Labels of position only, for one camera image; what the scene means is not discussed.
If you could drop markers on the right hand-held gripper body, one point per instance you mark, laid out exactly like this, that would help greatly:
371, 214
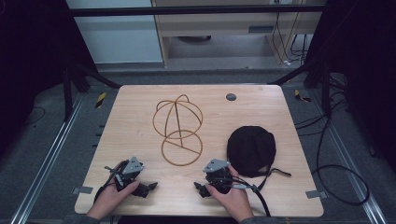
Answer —
218, 174

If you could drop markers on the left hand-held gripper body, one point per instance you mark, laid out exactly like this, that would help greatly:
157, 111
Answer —
132, 168

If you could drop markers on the black cap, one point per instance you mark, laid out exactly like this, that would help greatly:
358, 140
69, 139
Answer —
250, 149

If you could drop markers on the person's right hand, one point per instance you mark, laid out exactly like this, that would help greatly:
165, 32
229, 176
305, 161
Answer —
232, 202

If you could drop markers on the person's left hand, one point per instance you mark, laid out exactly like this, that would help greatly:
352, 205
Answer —
109, 200

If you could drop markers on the grey metal table clamp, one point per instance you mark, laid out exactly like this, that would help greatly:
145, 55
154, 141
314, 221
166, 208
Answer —
316, 194
82, 190

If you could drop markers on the yellow black striped tape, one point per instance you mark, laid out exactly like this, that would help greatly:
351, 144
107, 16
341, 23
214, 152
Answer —
300, 96
100, 100

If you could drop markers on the grey round table grommet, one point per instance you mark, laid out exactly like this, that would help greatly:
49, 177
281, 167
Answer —
231, 97

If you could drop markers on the black metal stand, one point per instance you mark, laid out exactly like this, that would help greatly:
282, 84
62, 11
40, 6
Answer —
74, 77
317, 74

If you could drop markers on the white cabinet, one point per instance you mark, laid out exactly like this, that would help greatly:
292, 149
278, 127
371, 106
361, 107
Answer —
118, 34

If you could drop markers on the light wooden desk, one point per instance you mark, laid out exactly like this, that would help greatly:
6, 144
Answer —
218, 26

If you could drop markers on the aluminium floor rail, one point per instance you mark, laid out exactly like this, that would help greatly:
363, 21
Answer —
46, 158
348, 155

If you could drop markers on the black horizontal frame bar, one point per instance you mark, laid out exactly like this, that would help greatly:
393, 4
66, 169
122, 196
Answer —
193, 10

